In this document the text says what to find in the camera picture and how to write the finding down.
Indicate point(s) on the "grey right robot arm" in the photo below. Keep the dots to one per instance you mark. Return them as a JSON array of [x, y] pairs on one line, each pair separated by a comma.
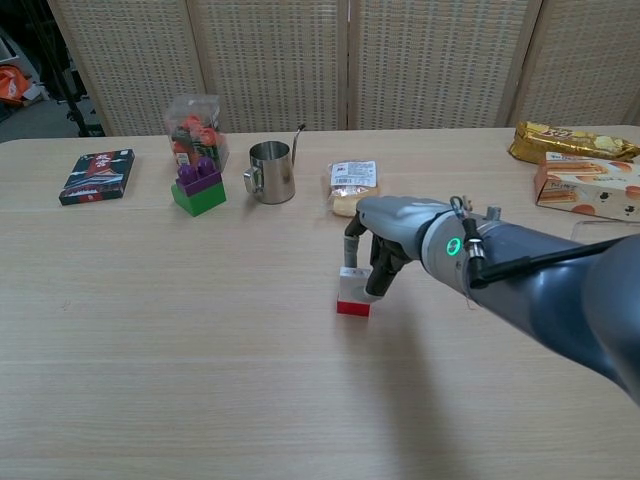
[[550, 290]]

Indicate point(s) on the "bread in clear wrapper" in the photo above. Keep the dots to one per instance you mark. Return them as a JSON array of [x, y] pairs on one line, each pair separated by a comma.
[[350, 175]]

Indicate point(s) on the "stainless steel spouted pitcher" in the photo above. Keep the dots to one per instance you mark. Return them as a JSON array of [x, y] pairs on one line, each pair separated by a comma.
[[272, 172]]

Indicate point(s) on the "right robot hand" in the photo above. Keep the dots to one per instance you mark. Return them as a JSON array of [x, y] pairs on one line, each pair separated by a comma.
[[395, 220]]

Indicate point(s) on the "clear box with orange toys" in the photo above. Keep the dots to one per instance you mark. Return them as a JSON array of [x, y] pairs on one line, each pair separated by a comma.
[[197, 130]]

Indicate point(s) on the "gold foil snack package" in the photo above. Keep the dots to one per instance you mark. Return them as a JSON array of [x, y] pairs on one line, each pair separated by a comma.
[[570, 142]]

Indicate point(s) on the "green and purple toy block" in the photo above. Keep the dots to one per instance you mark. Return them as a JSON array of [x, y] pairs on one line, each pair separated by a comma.
[[200, 195]]

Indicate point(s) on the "orange bag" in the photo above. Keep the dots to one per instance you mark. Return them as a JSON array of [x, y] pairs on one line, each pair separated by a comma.
[[12, 82]]

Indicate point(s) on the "dark printed palace card box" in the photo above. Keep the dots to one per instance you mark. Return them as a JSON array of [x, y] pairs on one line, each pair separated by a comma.
[[97, 176]]

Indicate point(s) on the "black tripod stand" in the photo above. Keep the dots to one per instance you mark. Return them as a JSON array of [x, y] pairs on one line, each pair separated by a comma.
[[82, 120]]

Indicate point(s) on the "red ink pad clear lid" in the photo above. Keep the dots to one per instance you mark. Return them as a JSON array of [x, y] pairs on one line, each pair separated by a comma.
[[600, 227]]

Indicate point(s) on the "wicker folding screen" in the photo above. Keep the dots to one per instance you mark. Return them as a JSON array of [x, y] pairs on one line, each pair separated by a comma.
[[300, 60]]

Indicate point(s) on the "white and red stamp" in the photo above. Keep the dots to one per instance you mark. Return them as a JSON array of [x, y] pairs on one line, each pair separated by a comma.
[[350, 307]]

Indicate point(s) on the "orange biscuit box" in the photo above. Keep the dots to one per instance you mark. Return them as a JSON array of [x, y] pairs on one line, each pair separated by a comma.
[[585, 187]]

